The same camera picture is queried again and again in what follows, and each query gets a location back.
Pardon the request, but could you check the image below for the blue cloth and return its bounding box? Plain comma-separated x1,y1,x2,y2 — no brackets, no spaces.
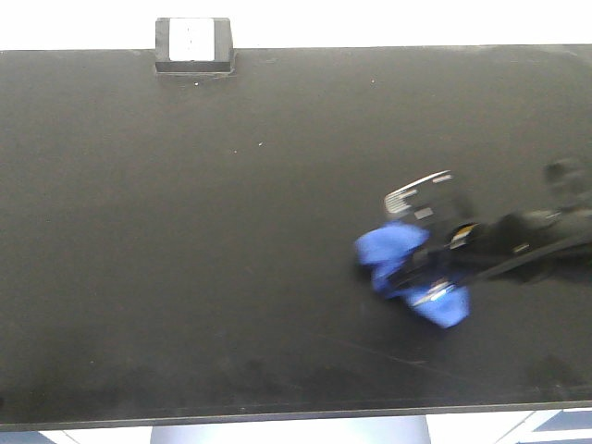
354,221,470,328

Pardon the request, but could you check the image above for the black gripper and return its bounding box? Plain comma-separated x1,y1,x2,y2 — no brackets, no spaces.
383,169,491,306

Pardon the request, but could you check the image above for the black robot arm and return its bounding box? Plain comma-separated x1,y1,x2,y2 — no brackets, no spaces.
384,157,591,303

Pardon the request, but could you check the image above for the black white socket box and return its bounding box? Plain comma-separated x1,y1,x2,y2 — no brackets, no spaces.
154,18,235,76

